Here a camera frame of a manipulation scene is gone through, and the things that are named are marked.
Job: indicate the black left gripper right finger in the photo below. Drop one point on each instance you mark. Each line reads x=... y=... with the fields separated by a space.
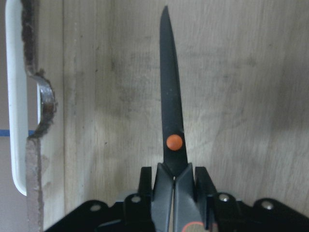
x=219 y=211

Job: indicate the wooden drawer with white handle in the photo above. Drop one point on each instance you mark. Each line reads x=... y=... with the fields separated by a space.
x=84 y=98

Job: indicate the grey orange scissors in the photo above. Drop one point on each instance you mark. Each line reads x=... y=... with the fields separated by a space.
x=173 y=204

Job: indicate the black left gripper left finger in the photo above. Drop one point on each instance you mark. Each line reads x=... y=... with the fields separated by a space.
x=137 y=206

